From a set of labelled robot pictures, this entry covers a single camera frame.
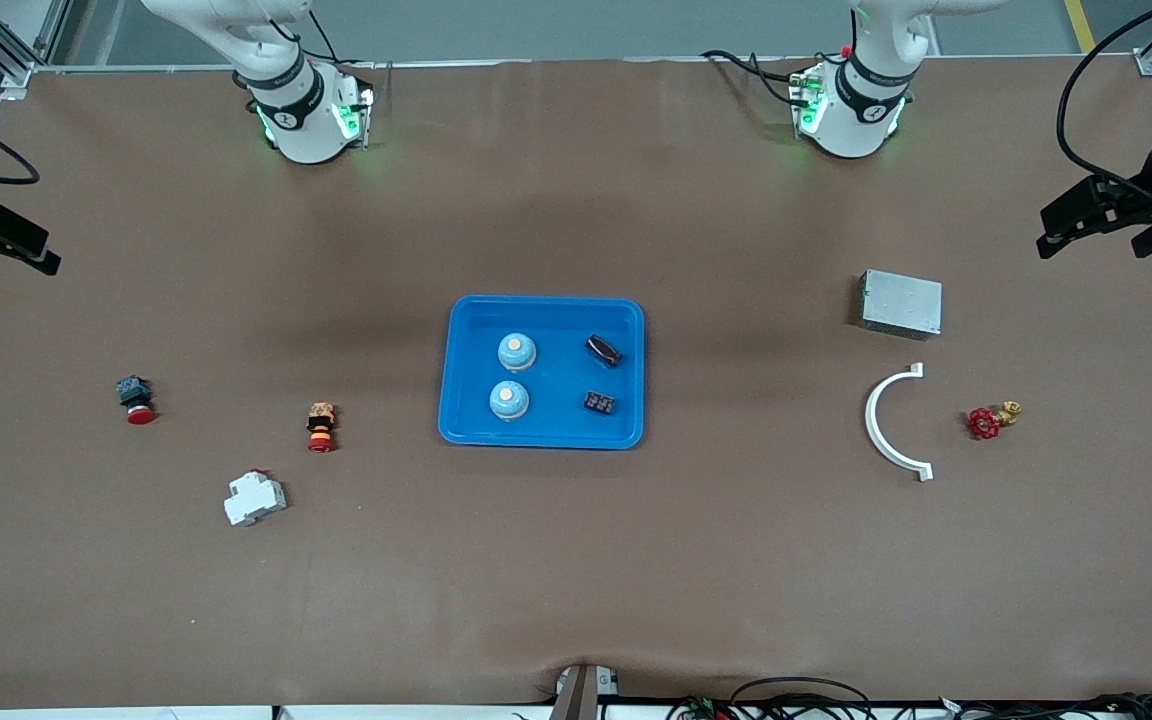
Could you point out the white circuit breaker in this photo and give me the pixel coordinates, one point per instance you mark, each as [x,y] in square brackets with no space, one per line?
[254,498]

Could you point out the brown cylindrical capacitor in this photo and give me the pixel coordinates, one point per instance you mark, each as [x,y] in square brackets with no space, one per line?
[603,351]

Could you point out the red mushroom button black body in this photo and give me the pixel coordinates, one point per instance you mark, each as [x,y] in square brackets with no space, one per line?
[136,395]

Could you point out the orange black red push button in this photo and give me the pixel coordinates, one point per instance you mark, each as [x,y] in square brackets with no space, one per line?
[321,425]

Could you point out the white curved plastic arc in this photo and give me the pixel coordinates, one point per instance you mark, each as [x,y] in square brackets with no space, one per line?
[872,420]

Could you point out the grey metal bracket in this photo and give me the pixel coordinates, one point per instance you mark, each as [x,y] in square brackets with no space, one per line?
[581,695]

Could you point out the light blue bell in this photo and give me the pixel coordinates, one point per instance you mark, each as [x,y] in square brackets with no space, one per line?
[509,401]
[517,352]

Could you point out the small black block capacitor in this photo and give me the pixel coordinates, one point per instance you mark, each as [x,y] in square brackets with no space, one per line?
[599,403]

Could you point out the red handwheel brass valve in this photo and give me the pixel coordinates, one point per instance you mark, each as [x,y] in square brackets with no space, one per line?
[983,424]

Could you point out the blue plastic tray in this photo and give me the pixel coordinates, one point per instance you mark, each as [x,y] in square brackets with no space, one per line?
[556,370]

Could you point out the grey metal box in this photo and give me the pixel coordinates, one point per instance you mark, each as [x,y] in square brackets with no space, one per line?
[901,303]

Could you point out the brown table cover mat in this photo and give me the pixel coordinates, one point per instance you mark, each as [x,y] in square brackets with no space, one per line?
[576,560]

